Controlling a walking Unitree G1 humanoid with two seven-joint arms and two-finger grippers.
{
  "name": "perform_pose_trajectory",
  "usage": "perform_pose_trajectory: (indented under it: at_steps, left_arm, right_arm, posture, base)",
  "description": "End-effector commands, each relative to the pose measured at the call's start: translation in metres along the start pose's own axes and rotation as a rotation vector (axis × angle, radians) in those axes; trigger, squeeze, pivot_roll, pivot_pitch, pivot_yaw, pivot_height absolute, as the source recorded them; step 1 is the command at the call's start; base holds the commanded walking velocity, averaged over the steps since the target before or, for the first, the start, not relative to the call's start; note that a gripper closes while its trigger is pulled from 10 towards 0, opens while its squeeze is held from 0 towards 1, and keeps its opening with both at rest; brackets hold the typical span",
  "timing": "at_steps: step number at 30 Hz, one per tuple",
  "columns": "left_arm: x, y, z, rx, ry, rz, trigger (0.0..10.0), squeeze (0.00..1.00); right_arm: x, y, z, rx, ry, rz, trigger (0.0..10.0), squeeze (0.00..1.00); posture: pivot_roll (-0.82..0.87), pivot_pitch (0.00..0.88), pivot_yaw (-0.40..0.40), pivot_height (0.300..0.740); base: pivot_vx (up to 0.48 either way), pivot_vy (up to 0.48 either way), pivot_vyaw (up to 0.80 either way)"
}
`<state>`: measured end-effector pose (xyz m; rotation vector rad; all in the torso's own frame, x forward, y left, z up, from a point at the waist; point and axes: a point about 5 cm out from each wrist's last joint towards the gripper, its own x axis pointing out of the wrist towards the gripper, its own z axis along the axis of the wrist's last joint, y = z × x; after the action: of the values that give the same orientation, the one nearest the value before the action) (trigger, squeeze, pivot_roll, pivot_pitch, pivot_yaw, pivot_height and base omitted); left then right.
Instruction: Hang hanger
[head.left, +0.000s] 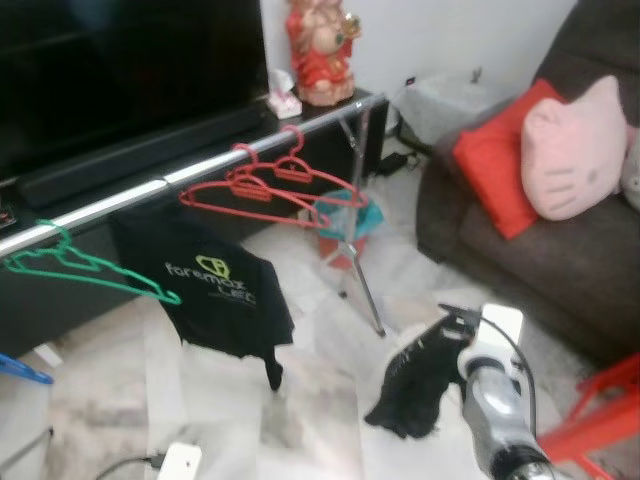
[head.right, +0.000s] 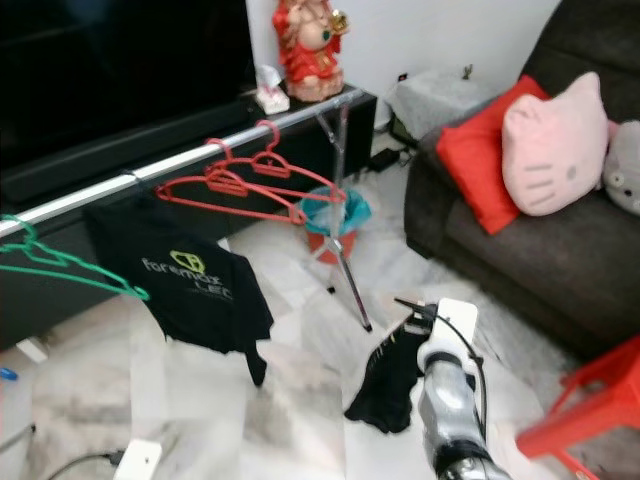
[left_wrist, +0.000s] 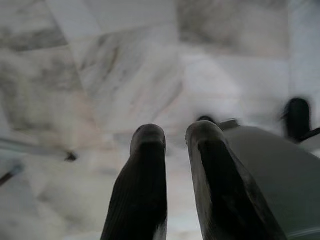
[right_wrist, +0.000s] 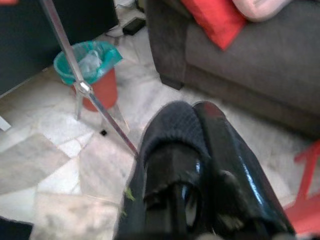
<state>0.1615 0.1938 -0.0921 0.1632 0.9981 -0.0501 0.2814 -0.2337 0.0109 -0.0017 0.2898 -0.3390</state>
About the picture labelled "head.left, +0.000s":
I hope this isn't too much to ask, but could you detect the plain black garment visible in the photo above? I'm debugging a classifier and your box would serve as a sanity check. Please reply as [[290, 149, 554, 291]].
[[363, 315, 476, 441]]

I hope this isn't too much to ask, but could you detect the grey plush toy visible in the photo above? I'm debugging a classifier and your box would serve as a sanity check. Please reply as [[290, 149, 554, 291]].
[[620, 125, 640, 211]]

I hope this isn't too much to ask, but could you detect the silver metal clothes rack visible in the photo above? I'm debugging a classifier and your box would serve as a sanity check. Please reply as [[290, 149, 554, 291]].
[[0, 95, 389, 338]]

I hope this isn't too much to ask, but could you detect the black flat television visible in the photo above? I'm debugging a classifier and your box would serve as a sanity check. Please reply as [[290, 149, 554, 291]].
[[0, 0, 269, 181]]

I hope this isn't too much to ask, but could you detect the black power adapter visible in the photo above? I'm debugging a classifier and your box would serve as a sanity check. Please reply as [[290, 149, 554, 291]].
[[378, 150, 411, 173]]

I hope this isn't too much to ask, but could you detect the white tissue pack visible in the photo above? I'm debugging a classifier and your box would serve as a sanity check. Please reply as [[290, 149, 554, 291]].
[[268, 70, 303, 121]]

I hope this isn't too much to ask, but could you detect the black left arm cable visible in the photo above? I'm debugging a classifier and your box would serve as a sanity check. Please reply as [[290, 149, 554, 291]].
[[92, 452, 169, 480]]

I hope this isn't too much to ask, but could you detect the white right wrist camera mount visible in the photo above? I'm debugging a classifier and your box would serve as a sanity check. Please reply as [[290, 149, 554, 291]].
[[465, 303, 526, 376]]

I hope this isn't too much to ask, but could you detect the red bucket teal bag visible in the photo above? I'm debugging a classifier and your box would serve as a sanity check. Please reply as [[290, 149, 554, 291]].
[[312, 190, 386, 271]]

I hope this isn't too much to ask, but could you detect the blue plastic hanger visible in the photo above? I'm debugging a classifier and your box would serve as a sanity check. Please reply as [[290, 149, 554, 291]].
[[0, 353, 56, 387]]

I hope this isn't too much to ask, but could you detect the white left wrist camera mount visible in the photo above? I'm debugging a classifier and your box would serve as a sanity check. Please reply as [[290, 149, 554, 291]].
[[157, 442, 204, 480]]

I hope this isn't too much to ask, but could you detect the red plastic hanger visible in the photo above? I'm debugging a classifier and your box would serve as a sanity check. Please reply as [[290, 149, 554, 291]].
[[228, 125, 371, 211], [178, 143, 336, 229]]

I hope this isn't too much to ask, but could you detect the red gold buddha statue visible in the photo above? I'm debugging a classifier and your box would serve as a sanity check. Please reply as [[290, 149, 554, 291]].
[[285, 0, 363, 108]]

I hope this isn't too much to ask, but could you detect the black tv console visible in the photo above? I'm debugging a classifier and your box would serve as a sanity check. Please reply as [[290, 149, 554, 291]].
[[0, 90, 389, 359]]

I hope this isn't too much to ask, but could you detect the grey cloth covered box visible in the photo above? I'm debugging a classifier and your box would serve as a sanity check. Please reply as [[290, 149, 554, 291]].
[[388, 68, 521, 151]]

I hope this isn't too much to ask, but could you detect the red sofa pillow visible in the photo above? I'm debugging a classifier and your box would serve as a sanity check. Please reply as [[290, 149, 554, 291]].
[[452, 78, 566, 241]]

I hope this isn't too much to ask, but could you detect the green plastic hanger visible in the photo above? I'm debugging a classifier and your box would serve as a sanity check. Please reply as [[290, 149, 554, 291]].
[[2, 220, 183, 306]]

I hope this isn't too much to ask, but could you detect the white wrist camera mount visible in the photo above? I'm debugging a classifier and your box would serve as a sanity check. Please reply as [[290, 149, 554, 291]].
[[465, 303, 526, 376], [157, 442, 204, 480]]

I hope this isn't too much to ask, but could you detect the black t-shirt green print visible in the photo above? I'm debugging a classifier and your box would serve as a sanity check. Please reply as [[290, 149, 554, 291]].
[[108, 205, 296, 391]]

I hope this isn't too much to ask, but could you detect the red plastic stool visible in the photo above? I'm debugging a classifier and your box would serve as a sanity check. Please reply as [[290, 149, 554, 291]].
[[535, 352, 640, 480]]

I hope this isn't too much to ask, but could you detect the pink cat face pillow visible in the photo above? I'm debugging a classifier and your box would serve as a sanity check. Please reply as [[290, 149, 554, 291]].
[[520, 75, 633, 223]]

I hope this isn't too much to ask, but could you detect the dark brown sofa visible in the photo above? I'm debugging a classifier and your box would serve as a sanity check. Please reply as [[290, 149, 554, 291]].
[[415, 0, 640, 366]]

